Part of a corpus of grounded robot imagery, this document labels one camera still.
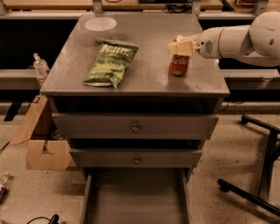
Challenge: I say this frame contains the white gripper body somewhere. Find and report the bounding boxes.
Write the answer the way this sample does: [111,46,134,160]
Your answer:
[194,27,223,59]

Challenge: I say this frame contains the red coke can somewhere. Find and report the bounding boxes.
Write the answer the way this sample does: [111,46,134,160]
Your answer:
[169,54,189,77]

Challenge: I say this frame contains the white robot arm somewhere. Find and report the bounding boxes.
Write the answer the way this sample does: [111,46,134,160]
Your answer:
[168,11,280,67]

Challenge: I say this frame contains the grey drawer cabinet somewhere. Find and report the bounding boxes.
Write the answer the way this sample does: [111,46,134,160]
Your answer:
[39,13,231,185]

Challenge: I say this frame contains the grey top drawer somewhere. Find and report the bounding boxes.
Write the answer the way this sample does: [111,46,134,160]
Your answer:
[52,113,218,140]

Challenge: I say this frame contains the grey middle drawer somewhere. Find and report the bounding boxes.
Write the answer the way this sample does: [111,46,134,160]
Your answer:
[70,148,202,168]

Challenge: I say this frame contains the grey open bottom drawer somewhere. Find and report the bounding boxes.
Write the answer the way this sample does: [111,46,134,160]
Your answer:
[79,168,192,224]

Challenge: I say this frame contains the green chip bag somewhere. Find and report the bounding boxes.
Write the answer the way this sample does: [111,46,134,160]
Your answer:
[83,39,139,88]

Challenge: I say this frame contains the black chair base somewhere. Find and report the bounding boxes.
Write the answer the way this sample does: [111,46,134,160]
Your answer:
[217,65,280,221]

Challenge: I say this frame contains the clear plastic bottle on shelf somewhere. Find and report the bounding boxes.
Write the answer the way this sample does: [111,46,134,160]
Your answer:
[34,53,49,77]

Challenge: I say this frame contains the brown cardboard box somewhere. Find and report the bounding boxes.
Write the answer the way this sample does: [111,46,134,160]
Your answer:
[10,95,75,171]

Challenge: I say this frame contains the black cables on desk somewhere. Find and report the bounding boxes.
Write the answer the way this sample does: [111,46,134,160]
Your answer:
[103,0,194,15]

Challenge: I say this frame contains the black cable on floor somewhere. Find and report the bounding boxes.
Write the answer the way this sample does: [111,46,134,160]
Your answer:
[25,214,60,224]

